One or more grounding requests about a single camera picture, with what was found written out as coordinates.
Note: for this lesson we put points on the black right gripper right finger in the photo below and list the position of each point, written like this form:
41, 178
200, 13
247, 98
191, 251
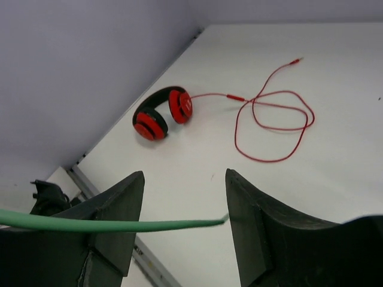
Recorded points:
276, 245

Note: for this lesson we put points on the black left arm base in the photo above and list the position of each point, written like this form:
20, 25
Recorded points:
50, 199

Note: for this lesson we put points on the red and black headphones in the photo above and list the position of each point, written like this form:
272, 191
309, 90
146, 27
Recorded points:
151, 117

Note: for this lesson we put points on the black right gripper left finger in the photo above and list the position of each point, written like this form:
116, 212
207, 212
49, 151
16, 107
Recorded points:
49, 258

